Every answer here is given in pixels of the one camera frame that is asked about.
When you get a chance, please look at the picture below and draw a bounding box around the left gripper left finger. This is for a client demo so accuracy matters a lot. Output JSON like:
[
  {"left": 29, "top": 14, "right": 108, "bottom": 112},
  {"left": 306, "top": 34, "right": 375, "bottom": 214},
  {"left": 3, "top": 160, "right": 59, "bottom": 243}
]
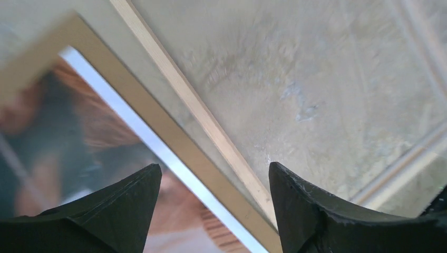
[{"left": 1, "top": 164, "right": 162, "bottom": 252}]

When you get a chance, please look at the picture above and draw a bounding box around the printed photo with white border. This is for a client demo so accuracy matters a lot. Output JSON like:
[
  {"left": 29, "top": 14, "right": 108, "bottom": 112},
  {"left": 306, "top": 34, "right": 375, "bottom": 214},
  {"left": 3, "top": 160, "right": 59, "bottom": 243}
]
[{"left": 1, "top": 56, "right": 251, "bottom": 252}]

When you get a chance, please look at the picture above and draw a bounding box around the wooden picture frame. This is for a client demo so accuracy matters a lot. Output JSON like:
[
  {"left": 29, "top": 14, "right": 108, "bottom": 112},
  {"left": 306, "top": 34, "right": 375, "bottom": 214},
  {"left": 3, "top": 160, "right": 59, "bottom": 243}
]
[{"left": 112, "top": 1, "right": 446, "bottom": 223}]

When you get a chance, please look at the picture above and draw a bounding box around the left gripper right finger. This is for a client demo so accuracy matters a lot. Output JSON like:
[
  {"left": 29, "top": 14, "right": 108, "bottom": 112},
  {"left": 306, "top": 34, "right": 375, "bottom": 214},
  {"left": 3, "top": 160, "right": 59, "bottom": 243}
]
[{"left": 269, "top": 162, "right": 446, "bottom": 252}]

